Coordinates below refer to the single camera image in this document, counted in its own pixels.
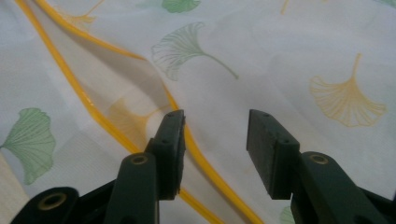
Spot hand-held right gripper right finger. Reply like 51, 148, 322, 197
247, 109, 390, 224

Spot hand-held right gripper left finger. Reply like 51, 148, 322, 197
104, 109, 187, 224

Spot white leaf-print laundry bag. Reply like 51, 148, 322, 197
0, 0, 396, 224

